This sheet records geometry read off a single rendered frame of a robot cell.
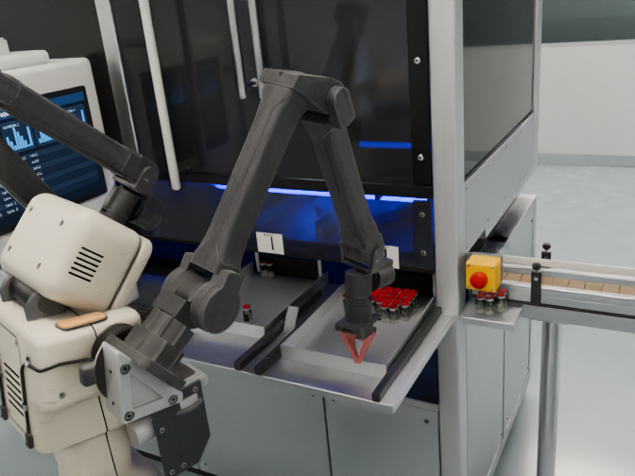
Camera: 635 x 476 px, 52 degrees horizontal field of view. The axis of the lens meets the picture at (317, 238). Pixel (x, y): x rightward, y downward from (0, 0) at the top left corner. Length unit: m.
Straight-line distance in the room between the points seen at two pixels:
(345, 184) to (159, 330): 0.43
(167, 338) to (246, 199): 0.24
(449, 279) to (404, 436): 0.53
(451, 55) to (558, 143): 4.81
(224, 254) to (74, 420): 0.38
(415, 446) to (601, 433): 1.04
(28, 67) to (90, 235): 0.88
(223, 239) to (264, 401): 1.19
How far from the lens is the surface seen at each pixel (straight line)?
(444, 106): 1.49
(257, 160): 0.99
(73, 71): 1.93
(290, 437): 2.15
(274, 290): 1.85
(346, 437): 2.03
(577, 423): 2.82
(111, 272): 1.06
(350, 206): 1.21
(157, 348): 0.97
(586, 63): 6.09
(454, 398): 1.79
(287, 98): 1.00
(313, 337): 1.59
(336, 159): 1.14
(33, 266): 1.08
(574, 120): 6.18
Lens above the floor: 1.67
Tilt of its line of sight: 21 degrees down
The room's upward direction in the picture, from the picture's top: 6 degrees counter-clockwise
